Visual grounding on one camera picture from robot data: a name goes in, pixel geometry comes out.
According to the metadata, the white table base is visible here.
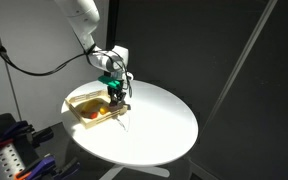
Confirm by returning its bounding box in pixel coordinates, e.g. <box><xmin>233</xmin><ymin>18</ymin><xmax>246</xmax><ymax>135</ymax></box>
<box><xmin>98</xmin><ymin>163</ymin><xmax>171</xmax><ymax>180</ymax></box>

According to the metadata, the yellow toy banana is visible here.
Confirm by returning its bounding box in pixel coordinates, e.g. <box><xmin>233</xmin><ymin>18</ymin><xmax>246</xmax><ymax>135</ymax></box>
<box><xmin>80</xmin><ymin>99</ymin><xmax>102</xmax><ymax>116</ymax></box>

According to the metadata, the purple and orange clamp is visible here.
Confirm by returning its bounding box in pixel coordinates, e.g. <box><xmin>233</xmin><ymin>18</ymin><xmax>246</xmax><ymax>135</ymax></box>
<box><xmin>15</xmin><ymin>153</ymin><xmax>82</xmax><ymax>180</ymax></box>
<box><xmin>0</xmin><ymin>120</ymin><xmax>55</xmax><ymax>148</ymax></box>

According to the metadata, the yellow toy lemon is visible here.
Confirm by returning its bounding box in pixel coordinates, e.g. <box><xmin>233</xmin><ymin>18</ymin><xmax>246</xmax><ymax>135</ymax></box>
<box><xmin>98</xmin><ymin>105</ymin><xmax>109</xmax><ymax>116</ymax></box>

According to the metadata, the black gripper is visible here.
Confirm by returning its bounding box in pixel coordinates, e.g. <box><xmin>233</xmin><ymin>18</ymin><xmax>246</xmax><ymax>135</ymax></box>
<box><xmin>105</xmin><ymin>84</ymin><xmax>127</xmax><ymax>107</ymax></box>

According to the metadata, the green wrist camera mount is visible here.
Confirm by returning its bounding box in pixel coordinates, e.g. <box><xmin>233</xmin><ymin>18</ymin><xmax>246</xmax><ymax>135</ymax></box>
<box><xmin>97</xmin><ymin>75</ymin><xmax>124</xmax><ymax>90</ymax></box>

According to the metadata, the grey diagonal metal strip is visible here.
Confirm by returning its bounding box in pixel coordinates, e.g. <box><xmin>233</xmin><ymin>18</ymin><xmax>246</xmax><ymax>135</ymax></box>
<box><xmin>200</xmin><ymin>0</ymin><xmax>280</xmax><ymax>134</ymax></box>

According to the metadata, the perforated metal board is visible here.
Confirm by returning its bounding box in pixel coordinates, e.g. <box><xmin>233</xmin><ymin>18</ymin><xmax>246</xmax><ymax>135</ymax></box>
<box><xmin>0</xmin><ymin>143</ymin><xmax>28</xmax><ymax>180</ymax></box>

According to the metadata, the wooden slatted tray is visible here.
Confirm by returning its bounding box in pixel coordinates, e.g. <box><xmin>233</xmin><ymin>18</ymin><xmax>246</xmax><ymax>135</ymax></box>
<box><xmin>65</xmin><ymin>89</ymin><xmax>129</xmax><ymax>130</ymax></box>

